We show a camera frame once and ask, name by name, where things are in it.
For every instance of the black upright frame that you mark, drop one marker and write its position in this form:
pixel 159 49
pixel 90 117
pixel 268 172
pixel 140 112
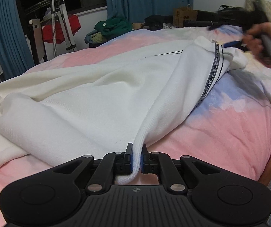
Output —
pixel 37 45

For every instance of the black sofa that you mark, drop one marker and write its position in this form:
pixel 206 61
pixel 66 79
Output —
pixel 211 16

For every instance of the metal railing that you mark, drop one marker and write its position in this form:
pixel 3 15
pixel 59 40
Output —
pixel 38 4

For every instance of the garment steamer stand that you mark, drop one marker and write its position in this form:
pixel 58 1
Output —
pixel 63 21

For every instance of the brown paper bag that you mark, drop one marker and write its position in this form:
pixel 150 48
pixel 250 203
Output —
pixel 185 16

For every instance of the green clothes pile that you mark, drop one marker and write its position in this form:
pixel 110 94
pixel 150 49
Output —
pixel 111 26

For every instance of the black clothes pile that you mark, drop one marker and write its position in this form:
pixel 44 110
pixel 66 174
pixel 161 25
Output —
pixel 156 21

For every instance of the red cloth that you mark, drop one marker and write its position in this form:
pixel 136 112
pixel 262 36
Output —
pixel 75 24

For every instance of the pastel tie-dye bedspread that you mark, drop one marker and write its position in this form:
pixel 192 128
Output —
pixel 220 134

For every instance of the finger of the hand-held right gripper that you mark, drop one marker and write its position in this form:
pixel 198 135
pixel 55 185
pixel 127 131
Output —
pixel 232 44
pixel 214 27

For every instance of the white pants with striped trim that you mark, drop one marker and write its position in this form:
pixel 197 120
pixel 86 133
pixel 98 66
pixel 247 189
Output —
pixel 90 99

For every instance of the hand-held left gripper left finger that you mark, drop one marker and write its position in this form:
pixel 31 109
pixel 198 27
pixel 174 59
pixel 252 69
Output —
pixel 130 162

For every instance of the mixed clothes pile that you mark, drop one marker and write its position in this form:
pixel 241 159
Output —
pixel 95 39

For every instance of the beige plush toy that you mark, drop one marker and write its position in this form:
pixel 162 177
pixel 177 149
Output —
pixel 138 26

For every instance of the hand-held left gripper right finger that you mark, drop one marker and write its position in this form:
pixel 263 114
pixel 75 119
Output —
pixel 144 164

